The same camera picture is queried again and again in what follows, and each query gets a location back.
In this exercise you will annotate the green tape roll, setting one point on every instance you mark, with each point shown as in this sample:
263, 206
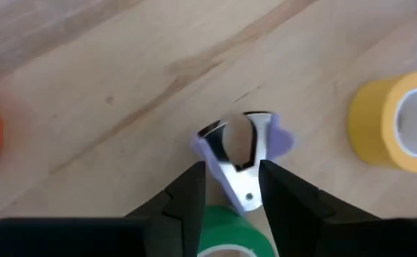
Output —
230, 228

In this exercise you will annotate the purple staple remover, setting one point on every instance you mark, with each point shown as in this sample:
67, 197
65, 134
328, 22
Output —
244, 185

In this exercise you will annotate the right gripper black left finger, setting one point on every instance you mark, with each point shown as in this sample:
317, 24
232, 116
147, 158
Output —
173, 221

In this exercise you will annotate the yellow tape roll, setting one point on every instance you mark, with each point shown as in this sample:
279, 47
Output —
369, 121

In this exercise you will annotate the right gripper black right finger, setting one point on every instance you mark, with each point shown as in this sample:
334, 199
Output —
294, 214

